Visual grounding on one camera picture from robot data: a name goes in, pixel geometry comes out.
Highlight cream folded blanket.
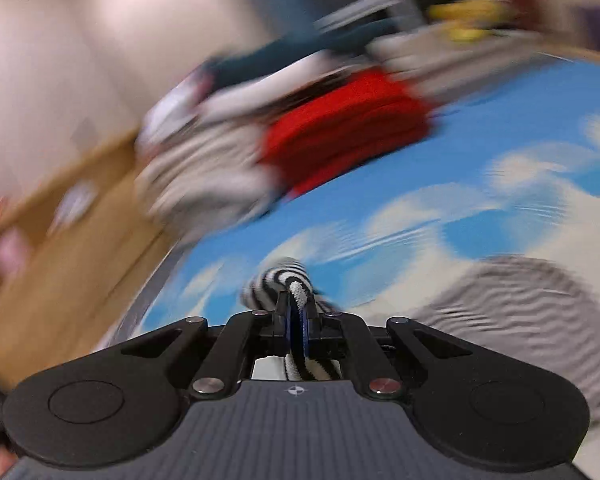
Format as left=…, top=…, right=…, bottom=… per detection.
left=135, top=51, right=370, bottom=242

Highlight wooden bed frame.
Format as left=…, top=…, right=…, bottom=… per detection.
left=0, top=132, right=174, bottom=390

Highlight red folded fleece blanket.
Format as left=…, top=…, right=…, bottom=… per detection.
left=261, top=68, right=432, bottom=196

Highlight yellow plush toys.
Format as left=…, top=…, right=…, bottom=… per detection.
left=427, top=0, right=515, bottom=44

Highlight white window ledge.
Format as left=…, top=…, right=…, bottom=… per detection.
left=367, top=24, right=564, bottom=104

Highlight grey white striped garment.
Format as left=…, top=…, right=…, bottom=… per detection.
left=239, top=253, right=600, bottom=424

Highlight dark teal shark plush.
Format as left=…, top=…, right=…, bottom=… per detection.
left=204, top=18, right=399, bottom=91

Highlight blue white patterned bedsheet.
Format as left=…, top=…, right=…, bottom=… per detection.
left=99, top=56, right=600, bottom=480

